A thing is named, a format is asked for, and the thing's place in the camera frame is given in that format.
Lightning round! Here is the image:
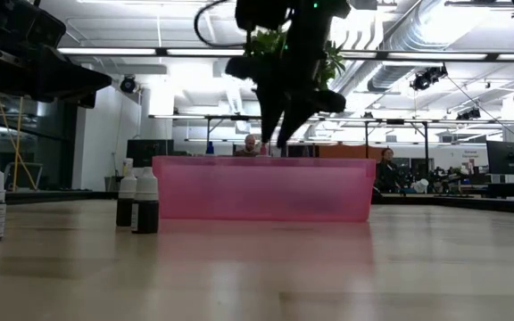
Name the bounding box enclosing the black spotlight cluster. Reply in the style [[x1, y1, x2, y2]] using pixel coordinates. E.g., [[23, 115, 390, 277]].
[[455, 106, 482, 121], [409, 64, 449, 93]]

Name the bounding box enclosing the person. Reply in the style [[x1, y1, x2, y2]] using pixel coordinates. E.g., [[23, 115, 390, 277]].
[[232, 133, 262, 158], [374, 147, 403, 195]]

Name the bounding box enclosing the pink translucent plastic bin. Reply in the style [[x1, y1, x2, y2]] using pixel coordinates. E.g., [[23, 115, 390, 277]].
[[152, 154, 377, 223]]

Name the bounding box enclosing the green tree in black pot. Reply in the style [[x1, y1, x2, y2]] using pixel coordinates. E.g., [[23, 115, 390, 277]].
[[244, 29, 347, 158]]

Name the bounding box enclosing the black computer monitor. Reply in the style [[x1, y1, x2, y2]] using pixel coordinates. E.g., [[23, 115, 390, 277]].
[[485, 140, 514, 176]]

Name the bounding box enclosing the black cabinet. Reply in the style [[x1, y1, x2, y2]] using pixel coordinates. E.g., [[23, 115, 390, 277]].
[[126, 139, 176, 169]]

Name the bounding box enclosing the silver ventilation duct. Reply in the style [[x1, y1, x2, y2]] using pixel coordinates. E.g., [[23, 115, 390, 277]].
[[327, 0, 477, 95]]

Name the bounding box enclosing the yellow extension cable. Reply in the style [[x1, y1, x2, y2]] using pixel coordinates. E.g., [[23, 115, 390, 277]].
[[0, 91, 39, 193]]

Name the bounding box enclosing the white round object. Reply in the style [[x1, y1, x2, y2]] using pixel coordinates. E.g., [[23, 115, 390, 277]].
[[410, 177, 431, 194]]

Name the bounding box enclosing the black aluminium rig frame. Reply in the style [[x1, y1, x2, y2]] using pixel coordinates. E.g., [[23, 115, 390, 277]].
[[5, 190, 514, 216]]

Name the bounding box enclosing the orange partition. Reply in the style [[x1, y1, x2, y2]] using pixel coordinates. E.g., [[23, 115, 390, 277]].
[[318, 144, 386, 160]]

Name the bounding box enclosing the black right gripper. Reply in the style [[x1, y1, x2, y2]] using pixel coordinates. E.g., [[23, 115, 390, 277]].
[[225, 0, 352, 151]]

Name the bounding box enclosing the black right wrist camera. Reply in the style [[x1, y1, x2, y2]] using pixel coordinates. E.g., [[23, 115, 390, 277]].
[[234, 0, 290, 31]]

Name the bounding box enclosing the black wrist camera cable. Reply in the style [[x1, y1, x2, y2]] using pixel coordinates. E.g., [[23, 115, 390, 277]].
[[193, 0, 245, 49]]

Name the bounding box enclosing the black background gantry frame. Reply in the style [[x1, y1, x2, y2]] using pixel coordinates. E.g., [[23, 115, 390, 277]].
[[148, 113, 432, 179]]

